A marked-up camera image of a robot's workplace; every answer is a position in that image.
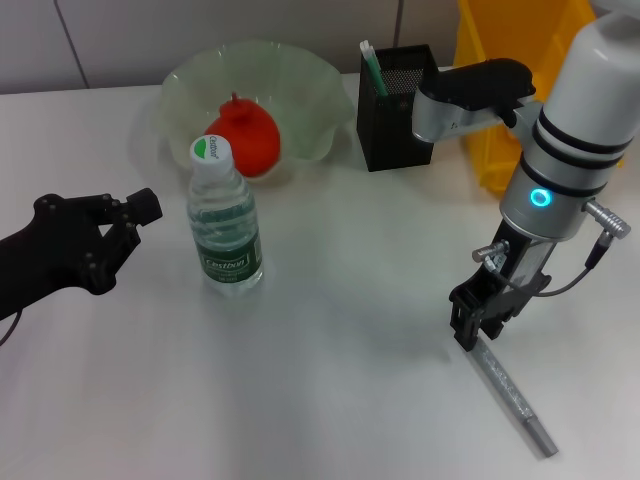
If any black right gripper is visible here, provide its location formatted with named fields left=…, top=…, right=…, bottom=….
left=449, top=222, right=557, bottom=354

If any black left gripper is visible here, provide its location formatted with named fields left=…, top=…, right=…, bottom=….
left=0, top=187, right=164, bottom=321

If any clear green-label water bottle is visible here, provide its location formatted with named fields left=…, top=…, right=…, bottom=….
left=187, top=134, right=265, bottom=297

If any red pomegranate toy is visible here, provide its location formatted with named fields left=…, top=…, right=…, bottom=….
left=203, top=90, right=282, bottom=179

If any green utility knife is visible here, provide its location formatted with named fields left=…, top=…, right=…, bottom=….
left=358, top=40, right=390, bottom=97

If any grey pen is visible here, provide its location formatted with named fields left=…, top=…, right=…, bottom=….
left=469, top=337, right=560, bottom=459

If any green glass fruit bowl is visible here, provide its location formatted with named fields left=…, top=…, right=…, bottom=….
left=160, top=40, right=357, bottom=190

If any black mesh pen holder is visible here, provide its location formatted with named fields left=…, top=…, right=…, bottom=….
left=355, top=43, right=447, bottom=173

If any yellow plastic bin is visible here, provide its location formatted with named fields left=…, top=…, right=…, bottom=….
left=452, top=0, right=626, bottom=194

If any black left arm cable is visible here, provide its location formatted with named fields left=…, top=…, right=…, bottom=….
left=0, top=309, right=24, bottom=346

